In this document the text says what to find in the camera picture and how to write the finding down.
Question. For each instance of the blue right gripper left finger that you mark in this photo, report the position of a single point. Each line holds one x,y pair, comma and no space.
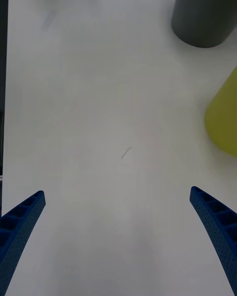
17,236

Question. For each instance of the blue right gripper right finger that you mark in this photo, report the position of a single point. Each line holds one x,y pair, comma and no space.
219,224

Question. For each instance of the yellow-green plastic bin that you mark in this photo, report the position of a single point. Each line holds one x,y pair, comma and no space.
224,118

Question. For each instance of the grey plastic bin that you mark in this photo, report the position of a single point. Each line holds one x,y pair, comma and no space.
205,12

